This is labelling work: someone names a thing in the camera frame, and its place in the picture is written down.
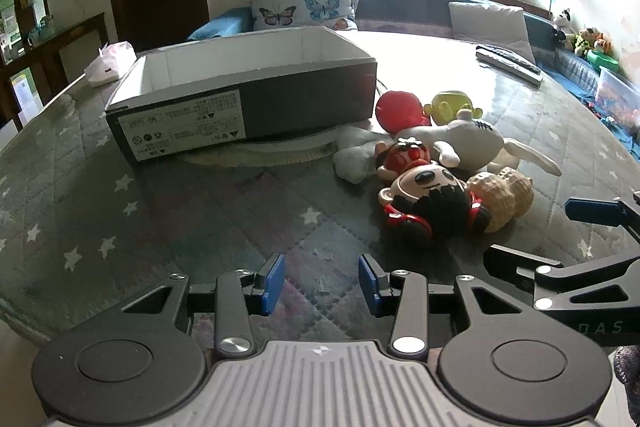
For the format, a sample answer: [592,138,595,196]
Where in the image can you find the beige peanut toy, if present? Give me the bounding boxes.
[466,167,535,233]

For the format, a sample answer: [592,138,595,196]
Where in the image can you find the black-haired doll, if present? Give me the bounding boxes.
[374,138,491,242]

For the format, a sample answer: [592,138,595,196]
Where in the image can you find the white plush rabbit doll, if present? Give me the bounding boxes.
[333,108,562,184]

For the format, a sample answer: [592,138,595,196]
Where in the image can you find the green alien toy figure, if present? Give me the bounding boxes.
[423,91,483,126]

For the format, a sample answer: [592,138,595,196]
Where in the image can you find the red alien toy figure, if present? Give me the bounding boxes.
[375,91,431,135]

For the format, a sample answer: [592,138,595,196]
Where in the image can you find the clear plastic toy bin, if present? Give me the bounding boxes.
[594,68,639,132]

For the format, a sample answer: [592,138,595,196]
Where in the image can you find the pile of small toys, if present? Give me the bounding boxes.
[553,9,620,72]

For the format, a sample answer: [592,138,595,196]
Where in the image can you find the quilted star table cover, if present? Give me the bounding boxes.
[1,32,639,343]

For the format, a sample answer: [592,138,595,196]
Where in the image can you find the black white cardboard box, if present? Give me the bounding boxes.
[105,26,378,165]

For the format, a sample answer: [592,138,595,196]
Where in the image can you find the grey plain pillow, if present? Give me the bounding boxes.
[448,2,535,63]

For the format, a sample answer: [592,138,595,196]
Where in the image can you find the tissue pack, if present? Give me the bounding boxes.
[84,41,137,87]

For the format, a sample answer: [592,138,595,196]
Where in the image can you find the blue sofa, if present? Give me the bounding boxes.
[186,0,640,158]

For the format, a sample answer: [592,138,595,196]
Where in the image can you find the butterfly print pillow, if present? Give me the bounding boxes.
[250,0,359,31]

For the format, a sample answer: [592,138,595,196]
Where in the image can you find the dark wooden cabinet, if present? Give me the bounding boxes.
[1,0,108,130]

